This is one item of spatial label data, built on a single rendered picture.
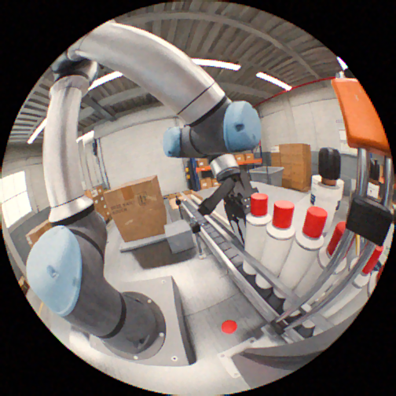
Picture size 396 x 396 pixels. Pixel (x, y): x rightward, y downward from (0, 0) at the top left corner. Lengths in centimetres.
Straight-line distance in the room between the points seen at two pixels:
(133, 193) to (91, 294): 44
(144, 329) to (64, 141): 36
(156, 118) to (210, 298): 452
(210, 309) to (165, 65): 45
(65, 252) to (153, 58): 23
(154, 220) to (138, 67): 53
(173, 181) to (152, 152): 129
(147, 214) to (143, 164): 385
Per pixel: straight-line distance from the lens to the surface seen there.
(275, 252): 21
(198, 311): 35
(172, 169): 424
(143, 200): 53
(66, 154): 27
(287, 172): 378
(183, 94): 16
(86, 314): 18
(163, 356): 29
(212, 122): 16
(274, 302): 31
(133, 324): 25
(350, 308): 24
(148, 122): 460
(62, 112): 30
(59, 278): 15
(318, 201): 44
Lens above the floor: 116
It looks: 18 degrees down
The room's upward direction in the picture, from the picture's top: 10 degrees counter-clockwise
